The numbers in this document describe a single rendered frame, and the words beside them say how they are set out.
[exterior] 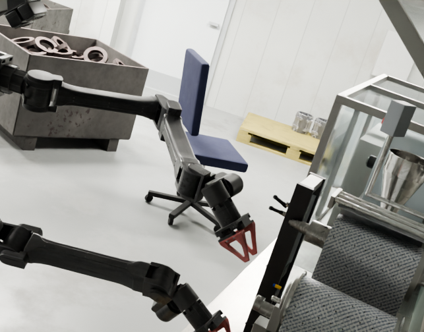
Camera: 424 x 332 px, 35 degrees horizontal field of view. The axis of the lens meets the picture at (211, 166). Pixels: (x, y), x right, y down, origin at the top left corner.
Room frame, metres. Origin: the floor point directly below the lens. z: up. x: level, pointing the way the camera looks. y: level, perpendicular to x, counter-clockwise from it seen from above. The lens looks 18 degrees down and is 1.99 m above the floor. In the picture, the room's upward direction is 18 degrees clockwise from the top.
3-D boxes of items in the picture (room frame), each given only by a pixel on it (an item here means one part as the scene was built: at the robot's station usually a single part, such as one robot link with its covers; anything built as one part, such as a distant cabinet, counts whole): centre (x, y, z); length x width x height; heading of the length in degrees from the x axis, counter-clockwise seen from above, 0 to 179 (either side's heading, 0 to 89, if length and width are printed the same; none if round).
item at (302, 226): (1.73, -0.28, 1.33); 0.06 x 0.03 x 0.03; 72
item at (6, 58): (1.85, 0.63, 1.45); 0.09 x 0.08 x 0.12; 179
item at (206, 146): (4.78, 0.10, 0.59); 0.69 x 0.66 x 1.19; 92
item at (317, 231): (1.71, -0.34, 1.33); 0.06 x 0.06 x 0.06; 72
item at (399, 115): (1.98, -0.48, 1.66); 0.07 x 0.07 x 0.10; 47
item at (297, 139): (7.62, -0.86, 0.20); 1.36 x 0.94 x 0.40; 89
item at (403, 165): (2.12, -0.60, 1.50); 0.14 x 0.14 x 0.06
